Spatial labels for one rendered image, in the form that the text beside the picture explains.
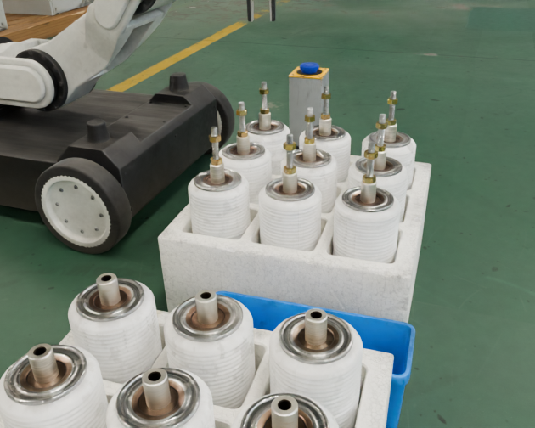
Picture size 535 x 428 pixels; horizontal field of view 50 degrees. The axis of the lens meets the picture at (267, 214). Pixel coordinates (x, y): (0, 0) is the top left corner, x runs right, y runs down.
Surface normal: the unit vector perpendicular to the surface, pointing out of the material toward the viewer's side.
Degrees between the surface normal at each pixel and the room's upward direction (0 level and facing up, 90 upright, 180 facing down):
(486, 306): 0
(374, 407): 0
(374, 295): 90
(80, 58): 90
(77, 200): 90
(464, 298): 0
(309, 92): 90
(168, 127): 46
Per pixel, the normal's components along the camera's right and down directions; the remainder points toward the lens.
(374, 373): -0.03, -0.87
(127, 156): 0.65, -0.50
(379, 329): -0.29, 0.45
